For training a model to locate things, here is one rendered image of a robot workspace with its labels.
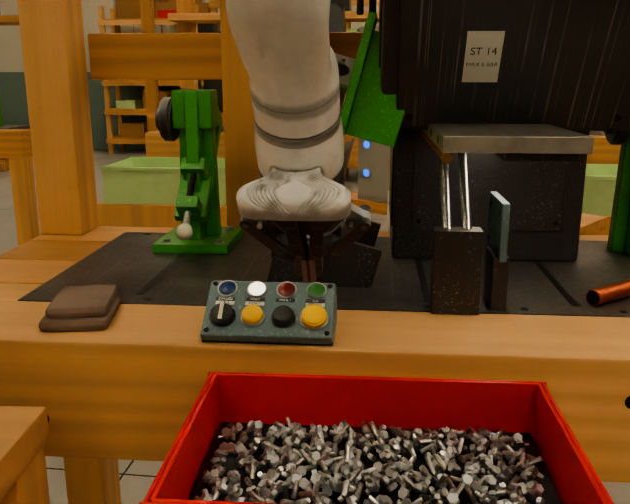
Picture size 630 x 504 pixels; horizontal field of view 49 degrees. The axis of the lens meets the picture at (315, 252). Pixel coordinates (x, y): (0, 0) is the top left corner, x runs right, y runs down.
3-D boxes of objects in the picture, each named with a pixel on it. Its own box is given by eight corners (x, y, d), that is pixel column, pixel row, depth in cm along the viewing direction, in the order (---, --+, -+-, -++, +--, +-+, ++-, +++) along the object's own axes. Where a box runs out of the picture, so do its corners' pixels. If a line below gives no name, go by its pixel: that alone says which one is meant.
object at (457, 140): (591, 165, 74) (594, 136, 73) (440, 163, 75) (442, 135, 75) (518, 135, 112) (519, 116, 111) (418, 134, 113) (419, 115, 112)
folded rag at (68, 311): (107, 331, 81) (105, 307, 81) (37, 334, 81) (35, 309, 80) (122, 304, 91) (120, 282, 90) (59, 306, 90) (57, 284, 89)
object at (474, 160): (578, 262, 111) (600, 43, 103) (389, 258, 114) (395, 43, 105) (550, 237, 129) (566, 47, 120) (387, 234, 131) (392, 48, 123)
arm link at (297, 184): (236, 221, 55) (225, 164, 50) (254, 131, 62) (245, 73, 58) (350, 223, 54) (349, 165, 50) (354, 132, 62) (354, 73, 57)
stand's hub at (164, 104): (170, 143, 116) (168, 97, 114) (152, 143, 116) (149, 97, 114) (182, 139, 123) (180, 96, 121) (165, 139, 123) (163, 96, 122)
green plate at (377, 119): (383, 184, 94) (430, 28, 88) (325, 168, 94) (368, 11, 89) (382, 172, 105) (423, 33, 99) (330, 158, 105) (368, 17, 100)
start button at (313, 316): (326, 330, 77) (325, 323, 76) (300, 329, 77) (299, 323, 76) (327, 308, 79) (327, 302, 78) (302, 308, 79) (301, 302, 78)
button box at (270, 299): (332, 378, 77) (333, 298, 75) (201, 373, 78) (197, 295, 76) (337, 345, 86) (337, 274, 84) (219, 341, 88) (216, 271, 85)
